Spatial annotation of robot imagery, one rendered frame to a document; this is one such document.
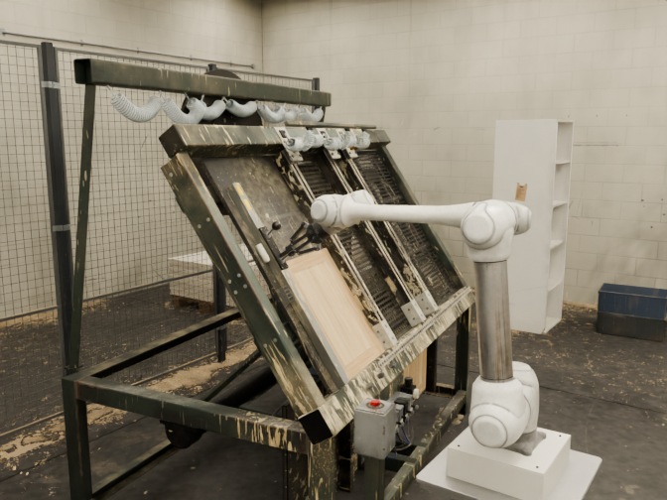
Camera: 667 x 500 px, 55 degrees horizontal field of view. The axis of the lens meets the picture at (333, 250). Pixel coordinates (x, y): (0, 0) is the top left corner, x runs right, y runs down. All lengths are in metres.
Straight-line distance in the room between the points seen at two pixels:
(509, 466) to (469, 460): 0.13
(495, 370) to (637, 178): 5.67
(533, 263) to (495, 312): 4.44
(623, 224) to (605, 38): 2.00
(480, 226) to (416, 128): 6.50
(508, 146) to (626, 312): 1.94
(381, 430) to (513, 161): 4.41
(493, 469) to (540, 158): 4.42
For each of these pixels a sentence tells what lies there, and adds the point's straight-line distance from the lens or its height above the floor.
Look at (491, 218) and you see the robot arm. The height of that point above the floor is 1.65.
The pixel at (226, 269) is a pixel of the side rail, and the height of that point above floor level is 1.39.
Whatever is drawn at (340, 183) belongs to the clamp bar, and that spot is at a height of 1.64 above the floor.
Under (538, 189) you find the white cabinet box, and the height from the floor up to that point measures 1.40.
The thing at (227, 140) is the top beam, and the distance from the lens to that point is 2.74.
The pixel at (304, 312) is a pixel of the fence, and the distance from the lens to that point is 2.60.
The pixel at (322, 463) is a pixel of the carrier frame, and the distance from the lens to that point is 2.50.
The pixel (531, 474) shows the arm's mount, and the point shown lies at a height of 0.84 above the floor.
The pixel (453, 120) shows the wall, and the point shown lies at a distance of 8.14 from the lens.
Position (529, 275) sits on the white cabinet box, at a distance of 6.44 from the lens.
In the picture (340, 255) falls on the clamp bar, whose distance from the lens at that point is 3.02.
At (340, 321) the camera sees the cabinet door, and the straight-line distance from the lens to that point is 2.84.
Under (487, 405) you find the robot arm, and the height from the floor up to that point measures 1.09.
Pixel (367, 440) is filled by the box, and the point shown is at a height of 0.82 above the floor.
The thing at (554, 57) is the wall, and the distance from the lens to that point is 7.78.
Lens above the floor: 1.88
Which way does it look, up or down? 10 degrees down
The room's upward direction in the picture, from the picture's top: straight up
